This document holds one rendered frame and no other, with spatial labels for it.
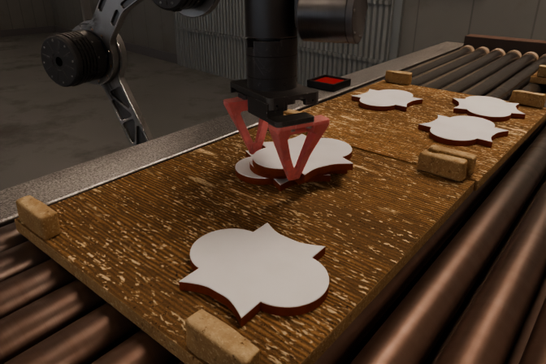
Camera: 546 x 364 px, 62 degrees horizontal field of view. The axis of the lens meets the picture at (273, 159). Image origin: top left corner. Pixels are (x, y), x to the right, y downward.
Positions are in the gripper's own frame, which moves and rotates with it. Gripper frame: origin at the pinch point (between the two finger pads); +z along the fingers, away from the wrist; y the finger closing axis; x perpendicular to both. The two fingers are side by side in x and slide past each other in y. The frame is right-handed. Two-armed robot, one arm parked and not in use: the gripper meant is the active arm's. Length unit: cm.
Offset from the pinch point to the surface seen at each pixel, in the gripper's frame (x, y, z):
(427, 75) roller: -68, 38, 4
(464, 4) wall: -247, 175, -2
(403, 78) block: -49, 28, 0
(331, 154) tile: -7.0, -2.4, 0.0
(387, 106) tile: -32.8, 15.2, 1.6
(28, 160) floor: 32, 274, 89
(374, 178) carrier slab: -11.6, -5.7, 3.0
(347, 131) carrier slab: -19.4, 10.0, 2.6
